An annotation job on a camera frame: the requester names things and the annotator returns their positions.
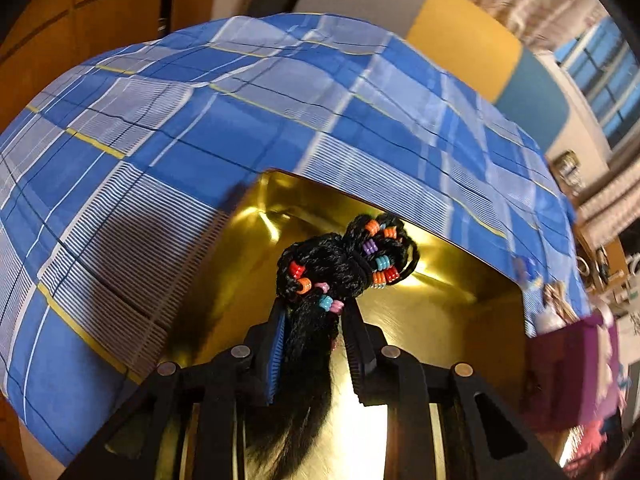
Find black beaded hair wig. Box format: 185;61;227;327
246;212;420;479

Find gold metal tray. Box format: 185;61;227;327
167;170;526;479

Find purple cardboard box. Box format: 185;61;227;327
520;307;620;432

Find blue plaid bed sheet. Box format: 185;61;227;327
1;13;589;464

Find packets on side table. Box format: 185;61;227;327
551;151;584;196

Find right floral curtain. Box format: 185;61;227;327
577;146;639;249

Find grey yellow blue headboard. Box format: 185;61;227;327
295;0;570;154

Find wooden wardrobe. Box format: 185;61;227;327
1;0;214;126

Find barred window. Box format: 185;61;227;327
554;18;640;150

